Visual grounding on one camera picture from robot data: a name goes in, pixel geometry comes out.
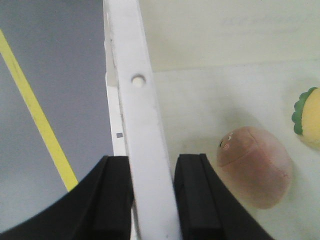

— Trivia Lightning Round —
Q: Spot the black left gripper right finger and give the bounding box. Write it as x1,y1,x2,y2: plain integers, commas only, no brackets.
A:
174,154,272,240

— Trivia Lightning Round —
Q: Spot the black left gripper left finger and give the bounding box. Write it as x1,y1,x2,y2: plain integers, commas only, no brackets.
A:
0,156,134,240

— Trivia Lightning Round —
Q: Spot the pink plush toy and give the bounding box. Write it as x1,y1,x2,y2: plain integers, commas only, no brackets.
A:
216,126,293,210

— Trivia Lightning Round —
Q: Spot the yellow plush fruit toy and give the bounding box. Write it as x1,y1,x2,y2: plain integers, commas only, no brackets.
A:
291,87,320,150

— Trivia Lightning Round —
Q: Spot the white plastic tote box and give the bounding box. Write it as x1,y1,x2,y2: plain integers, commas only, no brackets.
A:
103,0,320,240

